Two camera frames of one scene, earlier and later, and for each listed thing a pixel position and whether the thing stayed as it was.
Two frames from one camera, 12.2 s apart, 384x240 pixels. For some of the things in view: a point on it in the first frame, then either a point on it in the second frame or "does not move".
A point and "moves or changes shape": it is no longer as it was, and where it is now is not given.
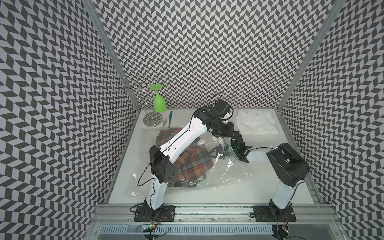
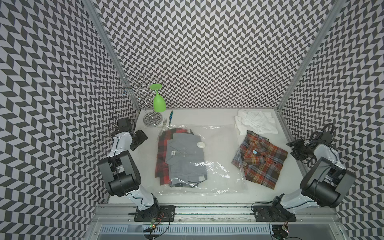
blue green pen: x=170 y=118 does not move
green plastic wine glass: x=159 y=104 does not move
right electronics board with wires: x=281 y=231 does not move
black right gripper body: x=234 y=147 to x=301 y=150
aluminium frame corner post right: x=313 y=55 does not move
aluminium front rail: x=126 y=213 does not move
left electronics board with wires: x=152 y=226 does not move
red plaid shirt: x=192 y=164 to x=261 y=160
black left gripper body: x=222 y=129 to x=140 y=137
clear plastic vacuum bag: x=204 y=163 moves or changes shape
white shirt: x=255 y=122 does not move
